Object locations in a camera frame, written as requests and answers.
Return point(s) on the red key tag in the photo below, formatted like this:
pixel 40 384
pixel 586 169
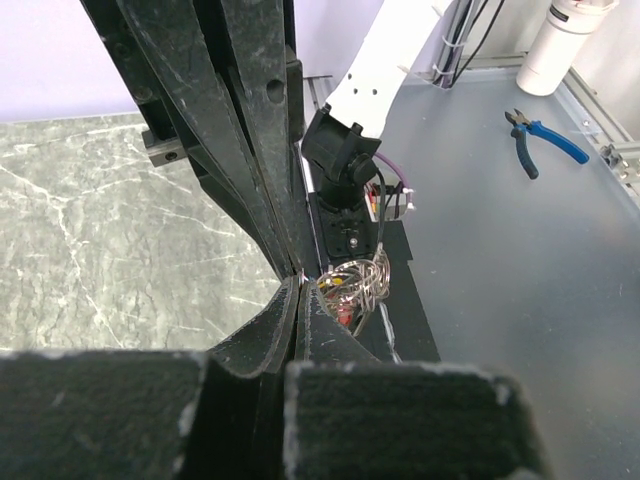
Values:
pixel 345 317

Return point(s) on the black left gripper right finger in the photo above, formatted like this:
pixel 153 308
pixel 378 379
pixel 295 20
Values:
pixel 352 416

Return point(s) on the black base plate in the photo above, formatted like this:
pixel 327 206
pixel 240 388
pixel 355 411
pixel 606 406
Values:
pixel 398 330

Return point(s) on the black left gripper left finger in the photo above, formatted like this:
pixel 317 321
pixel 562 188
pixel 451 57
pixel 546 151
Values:
pixel 125 414

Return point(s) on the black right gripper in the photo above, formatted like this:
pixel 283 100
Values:
pixel 180 61

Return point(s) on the white cylindrical bottle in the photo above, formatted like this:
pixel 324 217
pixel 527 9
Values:
pixel 566 28

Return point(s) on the aluminium rail frame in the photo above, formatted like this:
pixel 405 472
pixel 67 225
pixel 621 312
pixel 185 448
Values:
pixel 617 148

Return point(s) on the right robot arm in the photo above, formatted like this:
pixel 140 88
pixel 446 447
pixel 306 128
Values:
pixel 338 144

